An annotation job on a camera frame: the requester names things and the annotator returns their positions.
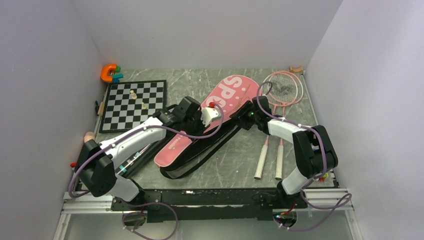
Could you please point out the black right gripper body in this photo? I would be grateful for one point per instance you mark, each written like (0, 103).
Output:
(247, 115)

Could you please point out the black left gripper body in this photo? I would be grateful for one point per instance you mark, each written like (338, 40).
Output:
(193, 126)

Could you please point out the black shuttlecock tube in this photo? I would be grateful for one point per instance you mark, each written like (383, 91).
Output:
(136, 161)

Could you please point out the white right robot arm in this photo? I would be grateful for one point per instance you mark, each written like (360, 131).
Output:
(313, 149)

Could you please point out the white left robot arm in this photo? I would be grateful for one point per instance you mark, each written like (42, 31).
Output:
(97, 162)

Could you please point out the black white chessboard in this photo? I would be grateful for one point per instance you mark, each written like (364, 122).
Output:
(121, 113)

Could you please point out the small wooden arch block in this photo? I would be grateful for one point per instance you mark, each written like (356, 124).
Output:
(296, 70)

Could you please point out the orange teal toy blocks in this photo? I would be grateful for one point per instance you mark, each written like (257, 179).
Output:
(111, 73)

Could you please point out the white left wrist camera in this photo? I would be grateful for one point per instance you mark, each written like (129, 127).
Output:
(209, 115)

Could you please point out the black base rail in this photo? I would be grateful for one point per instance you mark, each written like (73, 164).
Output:
(212, 204)

